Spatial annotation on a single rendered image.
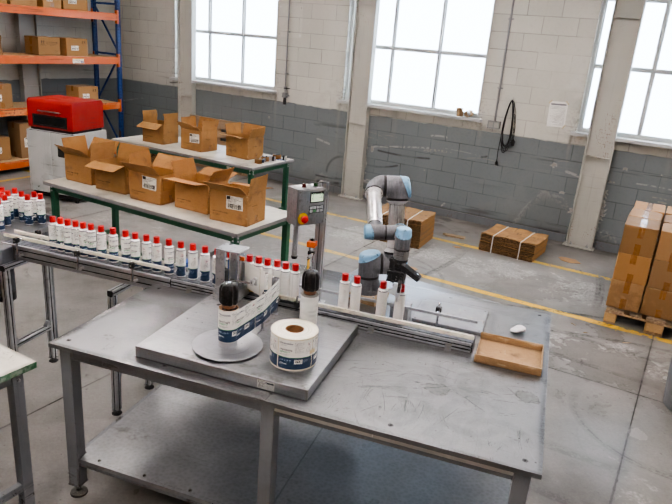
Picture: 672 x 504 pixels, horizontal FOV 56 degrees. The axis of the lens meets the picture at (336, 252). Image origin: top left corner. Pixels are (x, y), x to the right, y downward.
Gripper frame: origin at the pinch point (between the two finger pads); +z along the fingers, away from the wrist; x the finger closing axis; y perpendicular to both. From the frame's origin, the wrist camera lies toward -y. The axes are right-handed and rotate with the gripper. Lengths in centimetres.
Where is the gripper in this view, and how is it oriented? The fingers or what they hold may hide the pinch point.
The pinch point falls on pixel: (400, 297)
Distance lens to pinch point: 310.6
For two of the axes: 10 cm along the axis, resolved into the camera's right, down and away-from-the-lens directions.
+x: -3.3, 2.8, -9.0
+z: -0.8, 9.4, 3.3
